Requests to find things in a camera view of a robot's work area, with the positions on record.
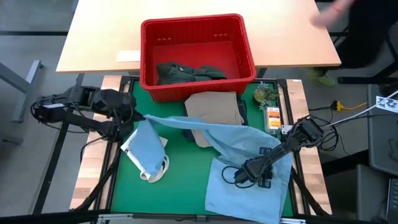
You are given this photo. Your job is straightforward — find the black keyboard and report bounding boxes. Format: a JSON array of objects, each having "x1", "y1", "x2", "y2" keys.
[{"x1": 385, "y1": 177, "x2": 398, "y2": 223}]

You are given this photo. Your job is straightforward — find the beige garment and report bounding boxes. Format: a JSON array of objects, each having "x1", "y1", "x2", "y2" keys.
[{"x1": 184, "y1": 91, "x2": 246, "y2": 149}]

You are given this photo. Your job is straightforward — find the grey desk leg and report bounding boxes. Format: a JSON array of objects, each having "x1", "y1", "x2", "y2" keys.
[{"x1": 0, "y1": 59, "x2": 45, "y2": 123}]

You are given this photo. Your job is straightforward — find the potted artificial succulent plant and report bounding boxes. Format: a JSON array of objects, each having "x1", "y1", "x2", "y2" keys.
[{"x1": 252, "y1": 80, "x2": 281, "y2": 110}]

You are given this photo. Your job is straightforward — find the white paper strip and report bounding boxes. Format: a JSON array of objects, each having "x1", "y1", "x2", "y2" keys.
[{"x1": 115, "y1": 50, "x2": 142, "y2": 63}]

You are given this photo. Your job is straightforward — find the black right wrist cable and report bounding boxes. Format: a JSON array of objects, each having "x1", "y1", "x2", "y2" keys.
[{"x1": 221, "y1": 166, "x2": 249, "y2": 190}]

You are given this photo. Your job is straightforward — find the white fiducial marker tag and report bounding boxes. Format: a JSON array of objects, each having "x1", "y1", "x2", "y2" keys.
[{"x1": 374, "y1": 95, "x2": 398, "y2": 114}]

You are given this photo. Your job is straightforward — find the person's hand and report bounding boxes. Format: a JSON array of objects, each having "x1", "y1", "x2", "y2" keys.
[{"x1": 310, "y1": 0, "x2": 355, "y2": 29}]

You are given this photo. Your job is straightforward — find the white crinkled packet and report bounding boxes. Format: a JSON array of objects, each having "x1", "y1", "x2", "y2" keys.
[{"x1": 263, "y1": 106, "x2": 283, "y2": 135}]

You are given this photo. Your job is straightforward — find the red plastic laundry basket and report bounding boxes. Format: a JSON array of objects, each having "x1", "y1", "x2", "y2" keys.
[{"x1": 139, "y1": 12, "x2": 257, "y2": 103}]

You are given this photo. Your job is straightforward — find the black desk leg frame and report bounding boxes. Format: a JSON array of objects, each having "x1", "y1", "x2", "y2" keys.
[{"x1": 328, "y1": 27, "x2": 398, "y2": 85}]

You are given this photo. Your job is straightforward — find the grey machine housing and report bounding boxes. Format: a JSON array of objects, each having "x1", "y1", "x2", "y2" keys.
[{"x1": 366, "y1": 83, "x2": 398, "y2": 177}]

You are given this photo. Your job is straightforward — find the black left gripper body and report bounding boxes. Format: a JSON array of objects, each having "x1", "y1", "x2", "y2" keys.
[{"x1": 93, "y1": 88, "x2": 137, "y2": 123}]

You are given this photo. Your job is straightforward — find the dark green garment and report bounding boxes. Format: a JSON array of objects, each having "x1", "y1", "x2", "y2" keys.
[{"x1": 156, "y1": 61, "x2": 228, "y2": 86}]

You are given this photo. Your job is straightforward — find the light wooden desk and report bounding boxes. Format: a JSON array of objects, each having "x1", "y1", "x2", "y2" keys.
[{"x1": 55, "y1": 0, "x2": 342, "y2": 74}]

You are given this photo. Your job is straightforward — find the cream canvas tote bag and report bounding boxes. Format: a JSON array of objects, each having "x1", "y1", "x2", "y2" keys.
[{"x1": 120, "y1": 129, "x2": 170, "y2": 184}]

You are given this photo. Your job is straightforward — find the grey cabinet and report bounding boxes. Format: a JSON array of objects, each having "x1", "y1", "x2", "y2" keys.
[{"x1": 323, "y1": 164, "x2": 389, "y2": 222}]

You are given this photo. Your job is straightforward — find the black aluminium table frame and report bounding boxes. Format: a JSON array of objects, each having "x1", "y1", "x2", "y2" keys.
[{"x1": 70, "y1": 76, "x2": 332, "y2": 224}]

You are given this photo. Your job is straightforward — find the black cable bundle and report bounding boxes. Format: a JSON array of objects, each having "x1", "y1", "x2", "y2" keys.
[{"x1": 307, "y1": 107, "x2": 345, "y2": 152}]

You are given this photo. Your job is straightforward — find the person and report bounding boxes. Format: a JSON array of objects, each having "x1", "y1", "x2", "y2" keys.
[{"x1": 307, "y1": 0, "x2": 398, "y2": 86}]

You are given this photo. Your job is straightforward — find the yellow power plug cable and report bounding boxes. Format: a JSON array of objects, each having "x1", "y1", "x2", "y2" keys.
[{"x1": 330, "y1": 99, "x2": 368, "y2": 113}]

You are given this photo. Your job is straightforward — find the dark blue denim jeans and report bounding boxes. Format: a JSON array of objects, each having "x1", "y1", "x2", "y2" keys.
[{"x1": 182, "y1": 98, "x2": 250, "y2": 143}]

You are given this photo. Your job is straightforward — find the light blue jeans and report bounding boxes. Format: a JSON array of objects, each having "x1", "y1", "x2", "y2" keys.
[{"x1": 127, "y1": 114, "x2": 295, "y2": 224}]

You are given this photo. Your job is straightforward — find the green table mat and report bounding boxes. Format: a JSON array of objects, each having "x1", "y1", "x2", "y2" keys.
[{"x1": 110, "y1": 79, "x2": 295, "y2": 218}]

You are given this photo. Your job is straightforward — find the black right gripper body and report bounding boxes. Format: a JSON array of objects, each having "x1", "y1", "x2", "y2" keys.
[{"x1": 233, "y1": 146, "x2": 275, "y2": 190}]

